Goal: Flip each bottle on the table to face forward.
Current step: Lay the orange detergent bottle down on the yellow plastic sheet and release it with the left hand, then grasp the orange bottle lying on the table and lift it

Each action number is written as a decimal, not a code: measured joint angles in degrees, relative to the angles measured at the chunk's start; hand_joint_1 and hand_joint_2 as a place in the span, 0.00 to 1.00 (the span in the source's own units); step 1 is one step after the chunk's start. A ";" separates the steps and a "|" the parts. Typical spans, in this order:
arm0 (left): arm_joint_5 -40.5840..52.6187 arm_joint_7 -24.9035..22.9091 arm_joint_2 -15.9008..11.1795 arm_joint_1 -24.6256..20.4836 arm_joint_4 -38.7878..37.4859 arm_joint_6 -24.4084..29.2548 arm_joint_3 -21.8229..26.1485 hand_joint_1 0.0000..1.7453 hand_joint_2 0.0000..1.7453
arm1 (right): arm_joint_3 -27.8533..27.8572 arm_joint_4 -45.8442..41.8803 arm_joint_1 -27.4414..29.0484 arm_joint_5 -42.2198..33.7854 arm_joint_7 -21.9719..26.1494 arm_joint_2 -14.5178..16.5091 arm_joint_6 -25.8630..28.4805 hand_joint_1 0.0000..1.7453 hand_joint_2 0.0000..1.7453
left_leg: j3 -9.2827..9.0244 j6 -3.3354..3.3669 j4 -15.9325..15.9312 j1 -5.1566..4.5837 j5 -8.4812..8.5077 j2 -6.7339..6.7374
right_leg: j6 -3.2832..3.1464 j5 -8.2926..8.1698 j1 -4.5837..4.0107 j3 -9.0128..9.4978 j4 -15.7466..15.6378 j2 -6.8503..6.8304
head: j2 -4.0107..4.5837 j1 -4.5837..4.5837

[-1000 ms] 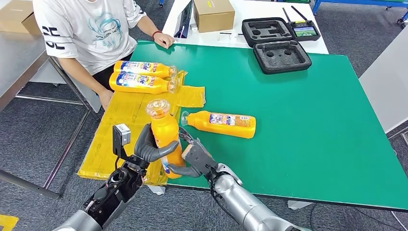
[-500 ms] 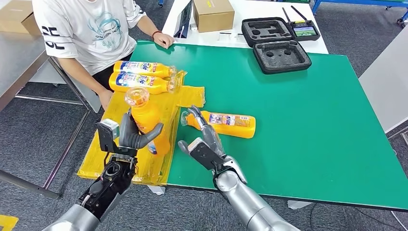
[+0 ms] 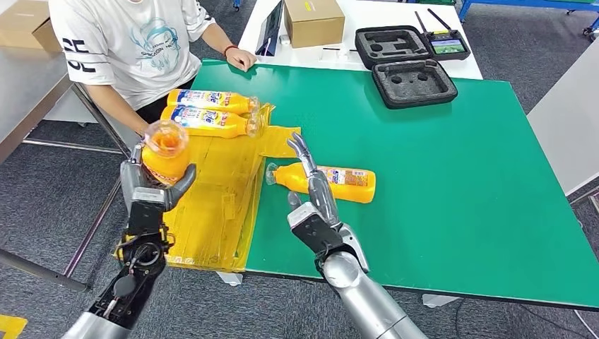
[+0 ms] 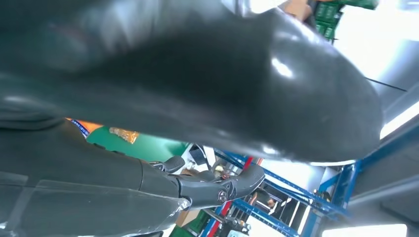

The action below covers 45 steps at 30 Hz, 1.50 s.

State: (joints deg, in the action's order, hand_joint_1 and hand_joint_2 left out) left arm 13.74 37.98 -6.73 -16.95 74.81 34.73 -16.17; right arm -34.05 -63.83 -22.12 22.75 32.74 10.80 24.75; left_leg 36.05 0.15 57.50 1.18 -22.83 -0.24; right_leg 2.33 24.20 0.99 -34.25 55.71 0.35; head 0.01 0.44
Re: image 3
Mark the yellow plastic film sheet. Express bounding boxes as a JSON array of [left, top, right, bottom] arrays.
[[114, 102, 303, 274]]

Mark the white table foot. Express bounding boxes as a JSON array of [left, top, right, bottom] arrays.
[[215, 272, 244, 287], [421, 293, 460, 309]]

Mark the person's left hand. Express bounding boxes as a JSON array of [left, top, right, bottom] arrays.
[[224, 45, 257, 72]]

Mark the dark tablet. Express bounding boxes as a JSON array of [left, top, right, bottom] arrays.
[[254, 0, 285, 57]]

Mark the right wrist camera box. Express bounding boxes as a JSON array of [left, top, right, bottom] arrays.
[[286, 202, 348, 257]]

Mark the cardboard box with yellow mark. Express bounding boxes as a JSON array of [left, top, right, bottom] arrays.
[[283, 0, 346, 49]]

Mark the black foam-lined case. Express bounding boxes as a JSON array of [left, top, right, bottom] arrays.
[[354, 25, 458, 110]]

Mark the person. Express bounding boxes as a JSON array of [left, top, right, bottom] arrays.
[[48, 0, 257, 136]]

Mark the steel table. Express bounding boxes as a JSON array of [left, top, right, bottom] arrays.
[[0, 45, 141, 293]]

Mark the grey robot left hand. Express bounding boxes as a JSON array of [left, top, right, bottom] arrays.
[[119, 142, 198, 214]]

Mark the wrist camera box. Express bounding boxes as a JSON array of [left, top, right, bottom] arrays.
[[286, 202, 348, 257], [127, 186, 165, 235]]

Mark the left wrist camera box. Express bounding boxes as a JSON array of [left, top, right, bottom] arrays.
[[127, 186, 165, 235]]

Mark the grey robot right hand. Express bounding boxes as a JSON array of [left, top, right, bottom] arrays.
[[286, 132, 342, 228]]

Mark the plain brown cardboard box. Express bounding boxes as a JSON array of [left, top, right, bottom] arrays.
[[0, 0, 63, 52]]

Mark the black remote controller with screen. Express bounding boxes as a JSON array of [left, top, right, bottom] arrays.
[[414, 8, 471, 61]]

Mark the orange detergent bottle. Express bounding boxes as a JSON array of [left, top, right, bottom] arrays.
[[140, 119, 192, 187], [167, 88, 261, 117], [160, 105, 263, 139], [265, 162, 376, 204]]

